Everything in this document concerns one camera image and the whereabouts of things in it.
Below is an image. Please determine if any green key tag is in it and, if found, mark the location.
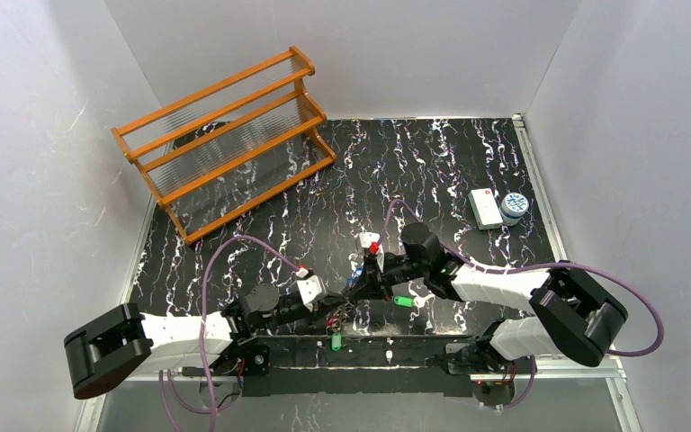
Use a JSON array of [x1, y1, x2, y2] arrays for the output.
[[393, 295, 426, 309], [330, 333, 343, 352]]

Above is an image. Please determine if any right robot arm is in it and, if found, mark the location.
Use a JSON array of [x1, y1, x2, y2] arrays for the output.
[[344, 222, 628, 368]]

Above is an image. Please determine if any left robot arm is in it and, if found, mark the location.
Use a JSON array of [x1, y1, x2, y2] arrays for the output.
[[63, 276, 347, 400]]

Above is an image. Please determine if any white green small box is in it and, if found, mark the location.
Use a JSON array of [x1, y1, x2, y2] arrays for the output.
[[468, 188, 504, 230]]

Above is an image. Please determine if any blue white round tin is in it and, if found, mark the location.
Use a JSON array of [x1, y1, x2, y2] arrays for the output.
[[499, 193, 530, 226]]

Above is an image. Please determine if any orange wooden shelf rack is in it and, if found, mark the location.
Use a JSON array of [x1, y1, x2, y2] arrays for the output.
[[111, 46, 337, 245]]

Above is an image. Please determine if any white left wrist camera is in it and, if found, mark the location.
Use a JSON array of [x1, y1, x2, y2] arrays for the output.
[[295, 266, 327, 311]]

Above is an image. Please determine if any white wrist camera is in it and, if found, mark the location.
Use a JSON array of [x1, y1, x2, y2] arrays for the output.
[[355, 232, 385, 269], [295, 266, 327, 311]]

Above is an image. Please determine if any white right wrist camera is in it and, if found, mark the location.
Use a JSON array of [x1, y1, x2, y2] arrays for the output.
[[355, 232, 385, 269]]

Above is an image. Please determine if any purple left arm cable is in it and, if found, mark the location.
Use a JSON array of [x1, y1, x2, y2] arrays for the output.
[[157, 234, 308, 432]]

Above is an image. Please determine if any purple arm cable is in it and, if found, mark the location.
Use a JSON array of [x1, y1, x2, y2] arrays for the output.
[[381, 199, 666, 412], [157, 234, 308, 432]]

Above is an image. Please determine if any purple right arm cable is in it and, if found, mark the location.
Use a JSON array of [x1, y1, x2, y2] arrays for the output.
[[381, 199, 666, 412]]

